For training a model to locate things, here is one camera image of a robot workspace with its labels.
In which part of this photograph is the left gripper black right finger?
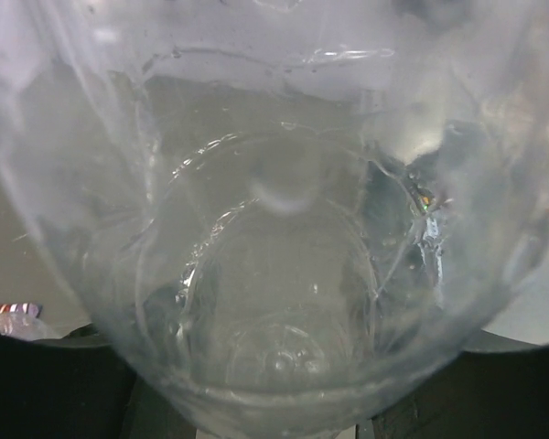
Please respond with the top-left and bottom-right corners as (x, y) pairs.
(372, 347), (549, 439)

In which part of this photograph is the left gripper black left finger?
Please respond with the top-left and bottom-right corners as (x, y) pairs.
(0, 335), (135, 438)

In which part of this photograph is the colourful mandala napkin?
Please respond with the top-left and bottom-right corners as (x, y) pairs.
(0, 302), (61, 341)

